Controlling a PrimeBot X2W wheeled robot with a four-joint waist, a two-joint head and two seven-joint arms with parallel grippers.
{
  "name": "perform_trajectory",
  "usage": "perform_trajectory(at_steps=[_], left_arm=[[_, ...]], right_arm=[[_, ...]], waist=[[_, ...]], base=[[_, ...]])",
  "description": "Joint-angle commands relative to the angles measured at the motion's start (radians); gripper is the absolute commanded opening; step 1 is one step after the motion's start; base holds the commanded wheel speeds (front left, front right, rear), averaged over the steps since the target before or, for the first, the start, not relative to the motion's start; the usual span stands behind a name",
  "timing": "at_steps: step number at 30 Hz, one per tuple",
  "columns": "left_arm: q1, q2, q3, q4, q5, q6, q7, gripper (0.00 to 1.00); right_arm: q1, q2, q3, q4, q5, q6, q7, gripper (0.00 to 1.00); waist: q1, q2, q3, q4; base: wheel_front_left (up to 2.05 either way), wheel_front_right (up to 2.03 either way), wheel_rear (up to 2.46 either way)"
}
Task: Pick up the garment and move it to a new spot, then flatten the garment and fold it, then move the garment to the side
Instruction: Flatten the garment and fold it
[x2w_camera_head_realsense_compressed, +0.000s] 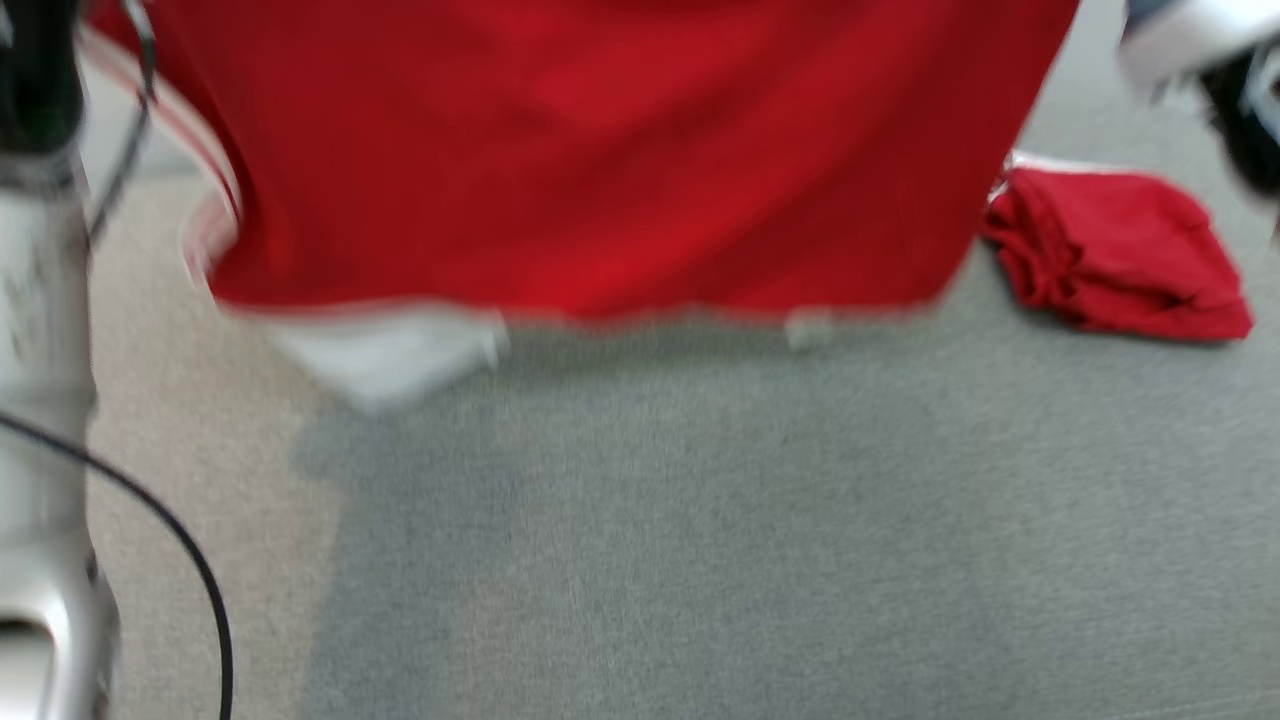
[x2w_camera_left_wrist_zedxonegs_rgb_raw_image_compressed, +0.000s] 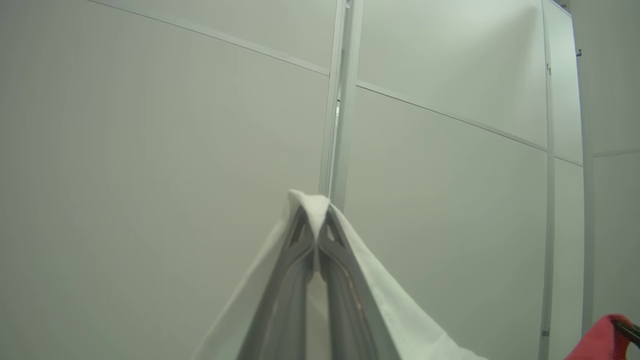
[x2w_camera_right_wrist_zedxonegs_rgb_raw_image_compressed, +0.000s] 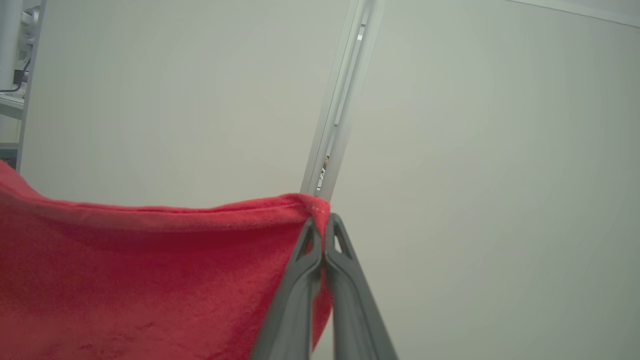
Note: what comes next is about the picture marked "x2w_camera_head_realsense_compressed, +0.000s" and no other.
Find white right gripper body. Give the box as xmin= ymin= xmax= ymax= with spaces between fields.
xmin=1119 ymin=0 xmax=1280 ymax=97

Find red shorts with white stripe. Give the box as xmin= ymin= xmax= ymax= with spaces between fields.
xmin=978 ymin=150 xmax=1256 ymax=343

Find red jersey with lettering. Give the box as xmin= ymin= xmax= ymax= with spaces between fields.
xmin=80 ymin=0 xmax=1083 ymax=413

